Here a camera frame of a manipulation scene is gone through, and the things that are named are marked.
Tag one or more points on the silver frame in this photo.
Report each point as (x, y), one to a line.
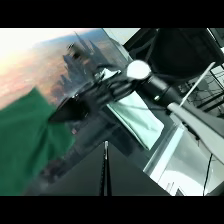
(168, 150)

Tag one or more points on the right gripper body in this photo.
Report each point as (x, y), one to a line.
(106, 91)

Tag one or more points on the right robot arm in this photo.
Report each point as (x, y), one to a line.
(160, 88)

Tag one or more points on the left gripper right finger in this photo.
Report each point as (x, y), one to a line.
(130, 176)

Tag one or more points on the green T-shirt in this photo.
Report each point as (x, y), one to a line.
(26, 143)

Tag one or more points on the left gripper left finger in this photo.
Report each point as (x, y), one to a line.
(83, 176)

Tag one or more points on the pale green garment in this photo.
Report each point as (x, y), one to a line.
(140, 116)

